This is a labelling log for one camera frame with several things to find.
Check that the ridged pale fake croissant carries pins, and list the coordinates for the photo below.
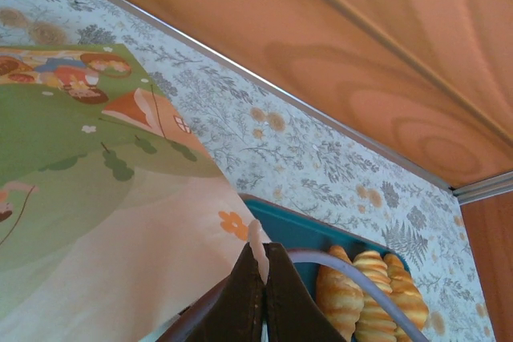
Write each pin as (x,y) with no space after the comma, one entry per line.
(370,328)

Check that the long aluminium edge strip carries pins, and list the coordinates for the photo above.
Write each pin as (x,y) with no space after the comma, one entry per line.
(248,75)

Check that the golden fake croissant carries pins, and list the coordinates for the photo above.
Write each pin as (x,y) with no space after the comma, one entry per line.
(336,302)
(409,298)

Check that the illustrated white paper bag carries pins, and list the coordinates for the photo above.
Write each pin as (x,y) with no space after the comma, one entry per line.
(100,198)

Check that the teal plastic tray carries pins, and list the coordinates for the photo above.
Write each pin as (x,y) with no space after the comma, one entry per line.
(288,226)

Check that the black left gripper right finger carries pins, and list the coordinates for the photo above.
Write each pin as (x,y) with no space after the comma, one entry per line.
(292,314)

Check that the aluminium frame post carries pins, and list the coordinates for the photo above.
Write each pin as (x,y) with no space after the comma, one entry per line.
(485,189)

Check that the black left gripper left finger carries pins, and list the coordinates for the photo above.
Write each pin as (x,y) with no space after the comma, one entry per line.
(236,310)

